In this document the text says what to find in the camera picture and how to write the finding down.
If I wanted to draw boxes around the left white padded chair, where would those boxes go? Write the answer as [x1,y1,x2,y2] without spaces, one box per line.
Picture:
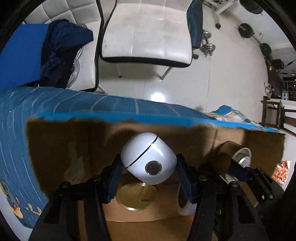
[25,1,106,93]

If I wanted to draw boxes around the silver metal filter basket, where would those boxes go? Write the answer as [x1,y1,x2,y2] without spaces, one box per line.
[232,147,252,168]

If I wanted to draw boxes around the right white padded chair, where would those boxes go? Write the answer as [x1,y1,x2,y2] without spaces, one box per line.
[99,1,194,72]

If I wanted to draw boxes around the dark blue garment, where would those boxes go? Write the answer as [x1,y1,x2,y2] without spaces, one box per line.
[39,19,93,88]

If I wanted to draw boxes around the white padded chair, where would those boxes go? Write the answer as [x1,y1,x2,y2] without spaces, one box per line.
[25,1,106,93]
[99,1,194,72]

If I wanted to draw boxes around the orange patterned cloth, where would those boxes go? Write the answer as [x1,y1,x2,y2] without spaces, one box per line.
[271,160,290,185]

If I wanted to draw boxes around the dark wooden chair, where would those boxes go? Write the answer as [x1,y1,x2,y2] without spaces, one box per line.
[259,96,295,137]

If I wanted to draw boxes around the blue striped cloth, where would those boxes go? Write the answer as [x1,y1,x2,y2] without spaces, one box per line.
[1,87,217,228]

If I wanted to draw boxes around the white weight bench rack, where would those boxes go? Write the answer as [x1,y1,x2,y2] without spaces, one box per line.
[203,0,237,29]

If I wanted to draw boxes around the barbell on floor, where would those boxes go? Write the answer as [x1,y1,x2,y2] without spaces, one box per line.
[238,23,271,57]

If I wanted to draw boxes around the white earbuds case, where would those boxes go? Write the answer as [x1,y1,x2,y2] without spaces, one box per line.
[120,132,177,185]

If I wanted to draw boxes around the open cardboard box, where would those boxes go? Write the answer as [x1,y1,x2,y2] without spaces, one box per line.
[26,113,285,240]

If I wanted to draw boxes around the blue bench pad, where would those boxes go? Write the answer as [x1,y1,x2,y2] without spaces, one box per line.
[187,0,203,49]

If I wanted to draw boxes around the plaid checked cloth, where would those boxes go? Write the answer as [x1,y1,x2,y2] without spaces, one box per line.
[206,104,283,134]

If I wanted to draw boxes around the blue foam cushion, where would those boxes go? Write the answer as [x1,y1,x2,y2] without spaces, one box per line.
[1,24,49,90]

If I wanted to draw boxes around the chrome dumbbell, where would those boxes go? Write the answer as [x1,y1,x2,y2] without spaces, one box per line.
[200,30,216,56]

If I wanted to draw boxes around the gold round tin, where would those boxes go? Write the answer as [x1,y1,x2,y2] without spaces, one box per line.
[116,182,158,211]

